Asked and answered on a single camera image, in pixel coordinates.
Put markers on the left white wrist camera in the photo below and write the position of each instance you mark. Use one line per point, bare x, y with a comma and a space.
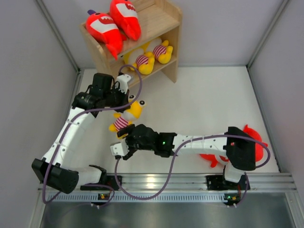
122, 82

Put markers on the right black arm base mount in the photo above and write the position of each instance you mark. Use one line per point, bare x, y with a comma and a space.
217, 182

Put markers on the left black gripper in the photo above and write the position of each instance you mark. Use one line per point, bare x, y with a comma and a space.
124, 97

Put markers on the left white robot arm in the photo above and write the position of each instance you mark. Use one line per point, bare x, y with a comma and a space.
54, 169

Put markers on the wooden two-tier shelf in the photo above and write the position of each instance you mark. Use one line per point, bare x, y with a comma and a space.
157, 18

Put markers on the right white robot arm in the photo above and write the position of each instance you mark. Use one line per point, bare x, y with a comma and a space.
235, 148

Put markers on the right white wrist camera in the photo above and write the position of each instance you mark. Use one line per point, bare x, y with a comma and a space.
119, 149

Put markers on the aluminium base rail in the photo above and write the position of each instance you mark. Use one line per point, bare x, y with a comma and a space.
176, 188

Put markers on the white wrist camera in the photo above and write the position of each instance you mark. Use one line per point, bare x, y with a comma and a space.
119, 149
122, 82

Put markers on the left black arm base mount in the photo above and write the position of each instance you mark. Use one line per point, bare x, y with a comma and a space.
109, 181

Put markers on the yellow frog plush striped shirt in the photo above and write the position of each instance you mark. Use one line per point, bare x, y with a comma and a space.
128, 116

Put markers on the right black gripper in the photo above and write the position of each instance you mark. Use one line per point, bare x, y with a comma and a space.
132, 151

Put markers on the red shark plush with purple fin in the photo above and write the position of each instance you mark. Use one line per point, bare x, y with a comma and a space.
103, 29

